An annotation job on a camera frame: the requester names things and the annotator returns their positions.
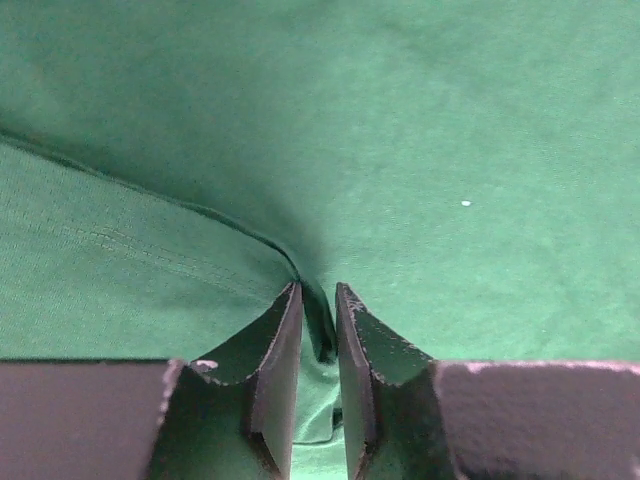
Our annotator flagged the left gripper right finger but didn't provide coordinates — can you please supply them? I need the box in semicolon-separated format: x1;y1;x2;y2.
335;283;639;479

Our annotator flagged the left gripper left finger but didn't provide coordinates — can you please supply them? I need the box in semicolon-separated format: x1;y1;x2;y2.
1;283;302;479

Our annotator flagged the green t shirt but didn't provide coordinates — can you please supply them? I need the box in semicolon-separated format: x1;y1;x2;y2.
1;1;639;479

